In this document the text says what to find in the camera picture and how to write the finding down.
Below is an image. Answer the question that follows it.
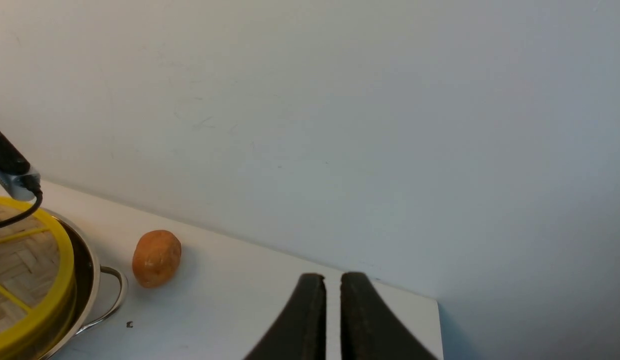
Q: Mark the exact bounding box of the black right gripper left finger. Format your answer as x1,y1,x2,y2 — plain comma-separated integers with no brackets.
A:
245,273,327,360

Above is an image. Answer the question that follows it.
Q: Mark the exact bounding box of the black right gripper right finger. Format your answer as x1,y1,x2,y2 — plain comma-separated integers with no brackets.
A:
340,272,436,360

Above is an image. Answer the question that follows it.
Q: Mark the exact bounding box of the woven bamboo steamer lid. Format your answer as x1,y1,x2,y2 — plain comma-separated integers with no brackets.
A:
0,209,77,360

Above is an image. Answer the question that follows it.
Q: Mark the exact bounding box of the stainless steel pot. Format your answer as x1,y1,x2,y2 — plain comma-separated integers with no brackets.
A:
39,209,129,360

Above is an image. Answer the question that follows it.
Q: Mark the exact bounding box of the brown potato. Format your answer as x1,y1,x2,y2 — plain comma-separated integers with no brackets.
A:
132,229,182,289

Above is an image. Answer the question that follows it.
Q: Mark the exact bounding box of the black camera cable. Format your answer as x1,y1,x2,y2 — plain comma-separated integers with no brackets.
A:
0,187,44,232

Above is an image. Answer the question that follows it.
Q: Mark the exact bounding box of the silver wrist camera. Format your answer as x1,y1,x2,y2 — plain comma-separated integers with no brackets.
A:
0,131,41,202

